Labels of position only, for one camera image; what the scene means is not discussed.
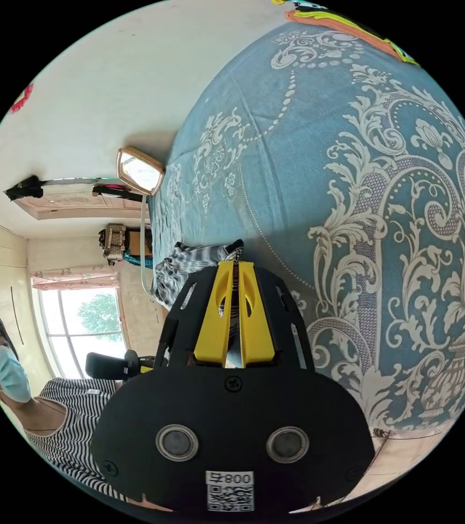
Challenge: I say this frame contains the black and white checkered pants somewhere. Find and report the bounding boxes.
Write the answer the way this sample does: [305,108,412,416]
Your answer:
[152,239,246,318]

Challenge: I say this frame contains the bed with blue patterned quilt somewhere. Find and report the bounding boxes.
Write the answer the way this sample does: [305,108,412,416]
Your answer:
[145,19,465,433]

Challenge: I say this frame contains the pink curtain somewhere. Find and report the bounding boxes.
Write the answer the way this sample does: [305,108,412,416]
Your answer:
[31,266,121,292]

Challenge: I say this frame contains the person's right hand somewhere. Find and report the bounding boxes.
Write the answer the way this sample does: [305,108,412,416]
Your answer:
[129,492,175,513]

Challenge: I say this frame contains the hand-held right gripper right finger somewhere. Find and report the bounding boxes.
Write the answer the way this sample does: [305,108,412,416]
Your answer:
[238,261,277,368]

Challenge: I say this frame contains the person's body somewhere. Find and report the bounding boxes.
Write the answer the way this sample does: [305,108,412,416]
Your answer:
[0,307,137,505]

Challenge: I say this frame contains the pile of clothes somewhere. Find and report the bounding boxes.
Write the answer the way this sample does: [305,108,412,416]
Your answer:
[271,0,421,66]

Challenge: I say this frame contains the woven basket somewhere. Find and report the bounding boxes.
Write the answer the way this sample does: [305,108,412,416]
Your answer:
[98,223,129,264]

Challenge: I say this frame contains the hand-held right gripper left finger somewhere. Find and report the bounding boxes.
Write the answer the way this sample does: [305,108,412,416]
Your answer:
[193,261,235,365]

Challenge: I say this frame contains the mirror with golden frame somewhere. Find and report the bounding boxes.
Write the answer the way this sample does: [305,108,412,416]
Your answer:
[116,147,166,197]

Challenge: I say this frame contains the window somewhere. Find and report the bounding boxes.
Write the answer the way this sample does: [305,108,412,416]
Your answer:
[32,286,132,380]

